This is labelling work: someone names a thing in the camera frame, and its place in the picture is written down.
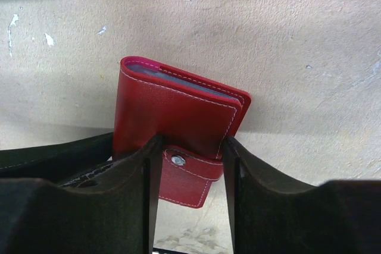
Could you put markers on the red leather card holder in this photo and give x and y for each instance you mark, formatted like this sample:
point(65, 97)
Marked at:
point(192, 113)

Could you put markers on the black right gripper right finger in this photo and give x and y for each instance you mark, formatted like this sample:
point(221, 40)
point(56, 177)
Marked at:
point(271, 212)

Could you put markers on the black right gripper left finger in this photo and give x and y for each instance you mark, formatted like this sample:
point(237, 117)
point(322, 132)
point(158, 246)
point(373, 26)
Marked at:
point(76, 198)

